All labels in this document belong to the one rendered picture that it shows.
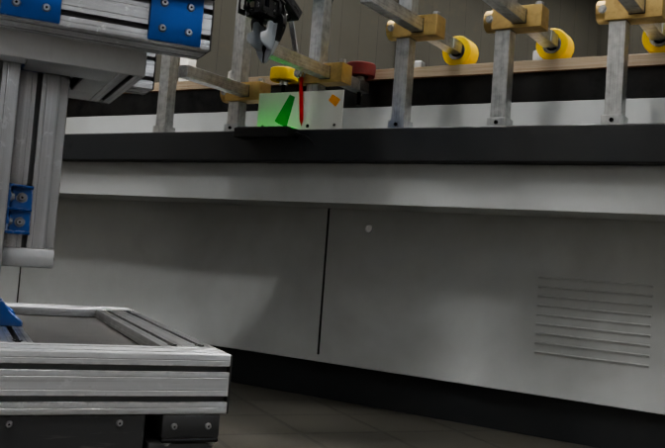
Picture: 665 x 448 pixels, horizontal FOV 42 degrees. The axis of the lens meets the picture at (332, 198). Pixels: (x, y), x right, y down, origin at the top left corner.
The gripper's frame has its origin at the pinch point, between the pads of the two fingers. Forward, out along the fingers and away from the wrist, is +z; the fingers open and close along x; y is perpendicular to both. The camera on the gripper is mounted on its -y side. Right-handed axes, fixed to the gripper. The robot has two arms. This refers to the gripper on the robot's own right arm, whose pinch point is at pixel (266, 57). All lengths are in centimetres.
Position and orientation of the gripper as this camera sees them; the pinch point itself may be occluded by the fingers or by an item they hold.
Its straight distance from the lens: 197.5
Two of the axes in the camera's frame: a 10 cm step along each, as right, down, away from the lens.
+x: 8.5, 0.3, -5.3
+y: -5.3, -1.1, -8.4
